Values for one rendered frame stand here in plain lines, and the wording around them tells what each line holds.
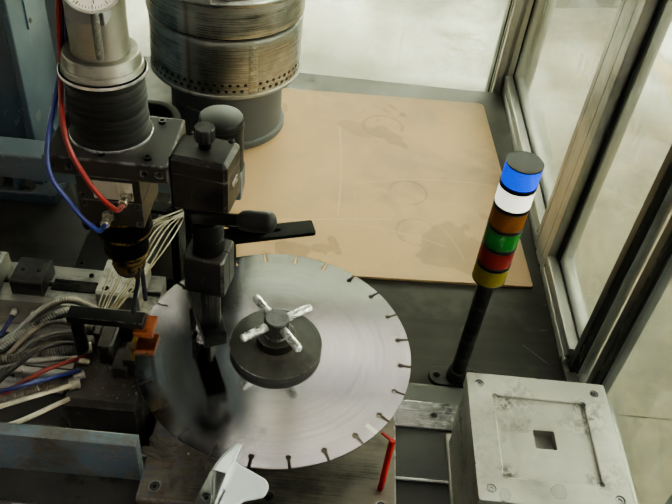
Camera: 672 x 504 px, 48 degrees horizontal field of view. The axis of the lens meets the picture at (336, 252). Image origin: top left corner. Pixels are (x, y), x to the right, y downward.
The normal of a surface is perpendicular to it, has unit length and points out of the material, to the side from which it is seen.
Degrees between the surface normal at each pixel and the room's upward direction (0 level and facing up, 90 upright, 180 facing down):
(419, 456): 0
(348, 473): 0
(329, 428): 0
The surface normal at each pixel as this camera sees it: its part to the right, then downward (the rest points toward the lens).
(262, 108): 0.69, 0.52
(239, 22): 0.26, 0.67
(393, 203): 0.09, -0.73
